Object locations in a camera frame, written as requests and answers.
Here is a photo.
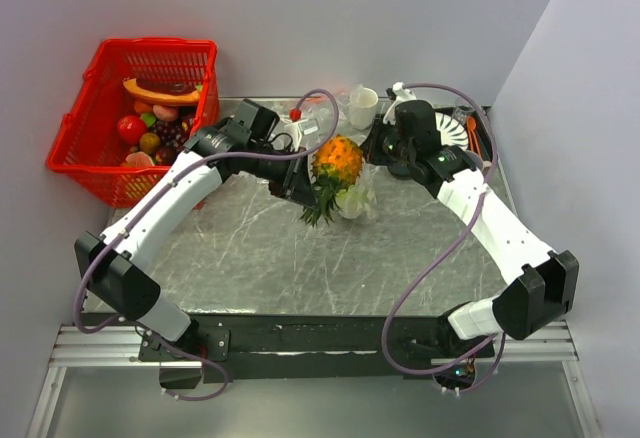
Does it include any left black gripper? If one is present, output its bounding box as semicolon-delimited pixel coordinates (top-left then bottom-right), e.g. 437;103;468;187
246;141;320;211

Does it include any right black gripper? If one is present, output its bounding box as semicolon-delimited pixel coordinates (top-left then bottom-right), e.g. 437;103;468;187
358;114;415;167

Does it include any toy pineapple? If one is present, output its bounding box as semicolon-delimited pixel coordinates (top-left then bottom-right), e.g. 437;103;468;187
301;134;364;227

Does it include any polka dot zip bag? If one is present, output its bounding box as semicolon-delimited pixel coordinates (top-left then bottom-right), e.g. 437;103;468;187
336;163;379;224

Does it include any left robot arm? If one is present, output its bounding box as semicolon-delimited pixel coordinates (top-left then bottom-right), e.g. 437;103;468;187
73;99;320;360

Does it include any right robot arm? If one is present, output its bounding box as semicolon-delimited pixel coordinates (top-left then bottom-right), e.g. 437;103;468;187
363;100;579;356

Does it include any crumpled clear bag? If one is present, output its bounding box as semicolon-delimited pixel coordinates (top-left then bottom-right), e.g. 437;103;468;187
299;83;363;139

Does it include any striped white plate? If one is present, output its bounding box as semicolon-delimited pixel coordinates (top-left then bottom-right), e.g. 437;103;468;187
435;112;469;150

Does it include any clear glass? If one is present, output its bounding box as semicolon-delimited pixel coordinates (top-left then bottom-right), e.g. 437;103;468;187
452;98;475;126

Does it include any orange spoon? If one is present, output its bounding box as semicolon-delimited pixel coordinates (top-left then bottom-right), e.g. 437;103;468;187
466;115;482;156

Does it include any black tray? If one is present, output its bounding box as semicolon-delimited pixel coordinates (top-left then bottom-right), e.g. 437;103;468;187
360;100;493;170

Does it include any toy grapes bunch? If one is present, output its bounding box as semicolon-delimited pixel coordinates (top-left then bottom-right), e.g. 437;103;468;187
150;115;195;153

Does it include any toy peach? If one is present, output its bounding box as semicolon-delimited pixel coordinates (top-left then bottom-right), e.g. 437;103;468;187
152;105;180;122

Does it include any toy papaya slice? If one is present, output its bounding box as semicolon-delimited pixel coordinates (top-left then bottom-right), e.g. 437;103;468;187
122;78;203;107

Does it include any toy red apple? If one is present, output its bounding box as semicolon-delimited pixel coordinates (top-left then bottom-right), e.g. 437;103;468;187
116;115;148;146

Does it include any red plastic basket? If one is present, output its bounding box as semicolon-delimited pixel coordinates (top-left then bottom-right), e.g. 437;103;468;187
47;38;219;208

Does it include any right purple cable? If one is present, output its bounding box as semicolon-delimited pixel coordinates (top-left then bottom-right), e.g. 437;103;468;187
380;81;506;394

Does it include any black base frame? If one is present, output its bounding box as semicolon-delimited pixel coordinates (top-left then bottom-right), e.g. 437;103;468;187
137;307;496;384

